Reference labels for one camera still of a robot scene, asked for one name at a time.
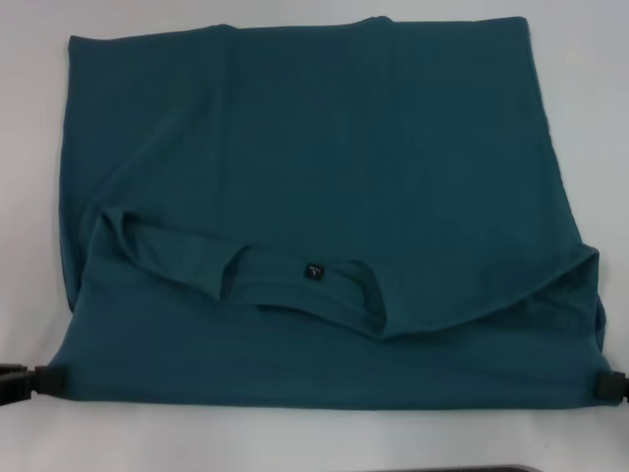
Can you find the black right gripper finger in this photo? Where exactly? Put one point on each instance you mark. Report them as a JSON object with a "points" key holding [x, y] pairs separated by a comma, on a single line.
{"points": [[611, 386]]}

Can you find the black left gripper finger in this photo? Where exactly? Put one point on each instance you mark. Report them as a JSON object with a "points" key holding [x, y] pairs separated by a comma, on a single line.
{"points": [[46, 379]]}

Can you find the teal T-shirt with FREE print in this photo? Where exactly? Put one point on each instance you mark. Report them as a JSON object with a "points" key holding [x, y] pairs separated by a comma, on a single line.
{"points": [[314, 172]]}

